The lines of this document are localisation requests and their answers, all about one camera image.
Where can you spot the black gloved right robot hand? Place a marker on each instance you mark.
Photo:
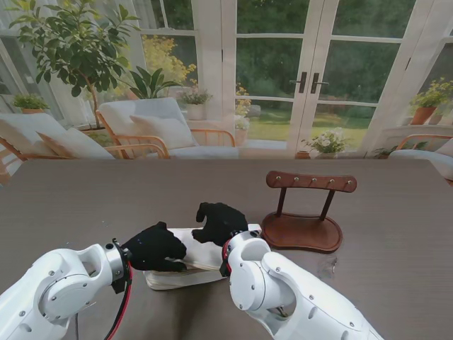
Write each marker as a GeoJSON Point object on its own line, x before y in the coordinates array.
{"type": "Point", "coordinates": [223, 223]}

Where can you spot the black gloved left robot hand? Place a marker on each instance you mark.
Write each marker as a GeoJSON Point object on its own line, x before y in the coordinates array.
{"type": "Point", "coordinates": [152, 251]}

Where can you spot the white zip pouch bag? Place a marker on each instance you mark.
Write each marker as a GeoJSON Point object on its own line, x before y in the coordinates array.
{"type": "Point", "coordinates": [198, 262]}

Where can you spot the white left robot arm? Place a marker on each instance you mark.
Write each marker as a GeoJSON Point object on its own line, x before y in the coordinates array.
{"type": "Point", "coordinates": [53, 290]}

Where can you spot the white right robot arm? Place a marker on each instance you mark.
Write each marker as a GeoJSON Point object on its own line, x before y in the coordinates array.
{"type": "Point", "coordinates": [283, 290]}

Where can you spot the printed sunroom backdrop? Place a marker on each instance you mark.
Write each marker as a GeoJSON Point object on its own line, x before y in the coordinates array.
{"type": "Point", "coordinates": [269, 71]}

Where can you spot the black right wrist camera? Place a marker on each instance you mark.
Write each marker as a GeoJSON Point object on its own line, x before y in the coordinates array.
{"type": "Point", "coordinates": [223, 269]}

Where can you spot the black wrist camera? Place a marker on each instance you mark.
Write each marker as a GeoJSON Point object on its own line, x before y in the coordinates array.
{"type": "Point", "coordinates": [118, 285]}
{"type": "Point", "coordinates": [223, 269]}

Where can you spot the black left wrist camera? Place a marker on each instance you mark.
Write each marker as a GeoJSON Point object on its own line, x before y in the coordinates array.
{"type": "Point", "coordinates": [118, 285]}

